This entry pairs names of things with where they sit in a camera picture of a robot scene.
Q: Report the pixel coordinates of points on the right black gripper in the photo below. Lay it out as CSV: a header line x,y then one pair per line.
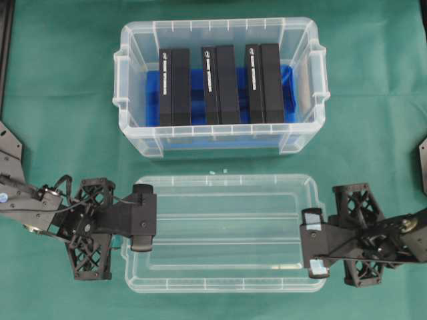
x,y
376,245

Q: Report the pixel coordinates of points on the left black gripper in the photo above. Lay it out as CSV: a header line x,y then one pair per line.
x,y
91,209

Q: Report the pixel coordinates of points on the clear plastic box lid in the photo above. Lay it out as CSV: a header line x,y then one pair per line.
x,y
225,234

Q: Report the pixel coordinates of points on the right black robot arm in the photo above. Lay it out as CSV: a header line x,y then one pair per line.
x,y
415,240

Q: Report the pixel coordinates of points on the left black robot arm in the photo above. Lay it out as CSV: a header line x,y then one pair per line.
x,y
33,207

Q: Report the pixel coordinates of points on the clear plastic storage box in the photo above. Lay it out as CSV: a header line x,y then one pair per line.
x,y
299,48

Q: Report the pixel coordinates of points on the blue foam insert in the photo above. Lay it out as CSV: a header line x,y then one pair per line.
x,y
198,112

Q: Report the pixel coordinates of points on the green table cloth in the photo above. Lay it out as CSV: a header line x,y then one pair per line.
x,y
58,102

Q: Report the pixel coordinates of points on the middle black camera box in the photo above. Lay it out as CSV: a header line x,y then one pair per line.
x,y
220,86

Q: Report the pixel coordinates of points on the black camera box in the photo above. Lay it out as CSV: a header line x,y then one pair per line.
x,y
220,86
174,87
264,83

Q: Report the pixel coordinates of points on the left black camera box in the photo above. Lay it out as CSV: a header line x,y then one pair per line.
x,y
174,87

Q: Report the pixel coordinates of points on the right black camera box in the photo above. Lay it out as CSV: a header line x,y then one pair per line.
x,y
264,83

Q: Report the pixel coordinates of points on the black frame rail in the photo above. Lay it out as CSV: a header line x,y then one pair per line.
x,y
7,14

